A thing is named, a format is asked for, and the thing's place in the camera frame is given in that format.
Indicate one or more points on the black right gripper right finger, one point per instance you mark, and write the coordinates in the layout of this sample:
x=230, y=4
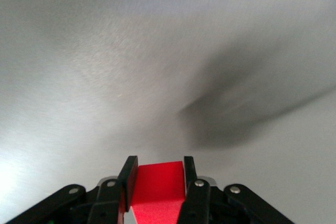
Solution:
x=195, y=197

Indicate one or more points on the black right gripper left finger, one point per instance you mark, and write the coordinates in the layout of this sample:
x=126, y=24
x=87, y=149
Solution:
x=130, y=179

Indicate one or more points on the small red cube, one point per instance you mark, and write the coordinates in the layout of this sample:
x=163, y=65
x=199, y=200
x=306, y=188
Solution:
x=157, y=184

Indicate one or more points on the dark grey table mat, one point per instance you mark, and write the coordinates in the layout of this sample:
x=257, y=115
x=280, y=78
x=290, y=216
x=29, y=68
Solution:
x=131, y=51

